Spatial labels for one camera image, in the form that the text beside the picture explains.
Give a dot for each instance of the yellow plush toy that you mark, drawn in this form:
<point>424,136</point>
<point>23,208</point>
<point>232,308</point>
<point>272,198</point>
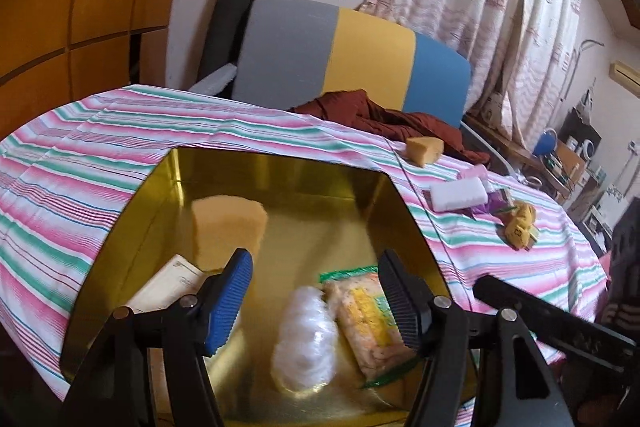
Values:
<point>519,229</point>

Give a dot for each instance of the white plastic ball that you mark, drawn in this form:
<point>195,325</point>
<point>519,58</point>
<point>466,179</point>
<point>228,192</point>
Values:
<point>304,358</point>

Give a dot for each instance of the dark red cloth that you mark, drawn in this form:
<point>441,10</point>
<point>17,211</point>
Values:
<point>355,110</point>

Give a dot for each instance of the purple packet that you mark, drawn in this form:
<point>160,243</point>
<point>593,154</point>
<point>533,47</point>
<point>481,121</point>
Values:
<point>499,201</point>

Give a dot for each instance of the wall air conditioner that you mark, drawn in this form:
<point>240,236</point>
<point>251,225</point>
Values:
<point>626,77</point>

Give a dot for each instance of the wooden wardrobe panels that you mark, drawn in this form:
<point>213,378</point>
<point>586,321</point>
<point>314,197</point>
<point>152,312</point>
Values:
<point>57,51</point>

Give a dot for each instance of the tan tall sponge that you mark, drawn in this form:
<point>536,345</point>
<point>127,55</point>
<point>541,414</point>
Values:
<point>221,224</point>

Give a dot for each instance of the white rectangular block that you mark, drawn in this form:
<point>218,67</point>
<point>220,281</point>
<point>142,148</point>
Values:
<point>458,194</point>

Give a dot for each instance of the grey yellow blue chair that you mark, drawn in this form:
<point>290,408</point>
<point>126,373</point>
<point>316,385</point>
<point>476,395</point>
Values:
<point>292,51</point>

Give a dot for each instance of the pink plastic item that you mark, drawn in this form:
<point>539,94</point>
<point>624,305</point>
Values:
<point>476,171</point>

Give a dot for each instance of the gold metal tin box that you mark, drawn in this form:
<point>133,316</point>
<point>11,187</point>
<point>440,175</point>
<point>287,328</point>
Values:
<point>322,217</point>

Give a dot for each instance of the black foam roll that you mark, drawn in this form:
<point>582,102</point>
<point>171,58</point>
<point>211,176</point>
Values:
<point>223,35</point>

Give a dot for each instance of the green edged snack packet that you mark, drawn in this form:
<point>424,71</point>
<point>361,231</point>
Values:
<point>356,299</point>

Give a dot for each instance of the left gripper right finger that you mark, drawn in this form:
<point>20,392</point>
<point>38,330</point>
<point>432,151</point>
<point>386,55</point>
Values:
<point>515,386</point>

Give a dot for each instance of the striped pink green tablecloth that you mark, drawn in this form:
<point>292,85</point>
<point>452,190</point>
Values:
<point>67,174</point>

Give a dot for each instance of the tan wedge sponge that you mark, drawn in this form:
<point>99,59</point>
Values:
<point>424,150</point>

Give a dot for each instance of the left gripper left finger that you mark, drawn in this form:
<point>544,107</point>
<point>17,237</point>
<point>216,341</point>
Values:
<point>113,385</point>

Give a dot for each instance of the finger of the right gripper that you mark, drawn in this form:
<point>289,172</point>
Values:
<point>551,325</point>

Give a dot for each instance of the cream paper box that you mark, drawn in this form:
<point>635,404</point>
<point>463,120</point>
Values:
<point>176,278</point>

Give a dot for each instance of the blue cup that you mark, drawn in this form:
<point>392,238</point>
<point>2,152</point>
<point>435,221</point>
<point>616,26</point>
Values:
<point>546,143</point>

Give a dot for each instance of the wooden side shelf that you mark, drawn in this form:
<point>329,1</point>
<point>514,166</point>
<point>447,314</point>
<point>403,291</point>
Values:
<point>556,174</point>

